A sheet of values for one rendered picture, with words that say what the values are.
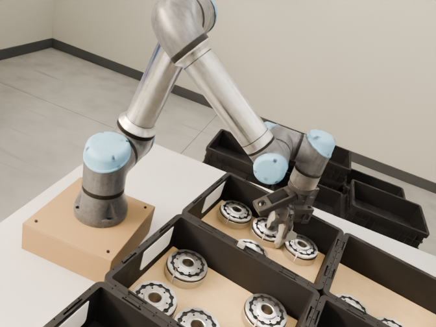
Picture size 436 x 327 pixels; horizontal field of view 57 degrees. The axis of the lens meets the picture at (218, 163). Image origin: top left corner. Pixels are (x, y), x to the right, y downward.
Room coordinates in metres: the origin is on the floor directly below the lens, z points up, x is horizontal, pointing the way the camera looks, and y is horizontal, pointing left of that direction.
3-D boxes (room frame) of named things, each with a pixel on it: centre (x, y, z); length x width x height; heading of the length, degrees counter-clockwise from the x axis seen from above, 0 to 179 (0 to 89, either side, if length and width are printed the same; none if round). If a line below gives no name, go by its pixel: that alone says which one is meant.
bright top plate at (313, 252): (0.96, -0.31, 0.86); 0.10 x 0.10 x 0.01
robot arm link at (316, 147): (0.97, -0.23, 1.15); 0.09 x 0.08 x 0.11; 83
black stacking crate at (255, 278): (0.64, -0.08, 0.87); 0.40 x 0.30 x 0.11; 71
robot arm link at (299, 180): (0.97, -0.23, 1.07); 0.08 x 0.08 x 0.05
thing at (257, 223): (0.99, -0.20, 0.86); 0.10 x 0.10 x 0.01
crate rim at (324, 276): (0.92, -0.18, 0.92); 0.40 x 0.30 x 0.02; 71
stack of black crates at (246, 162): (2.01, -0.13, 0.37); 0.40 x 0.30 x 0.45; 82
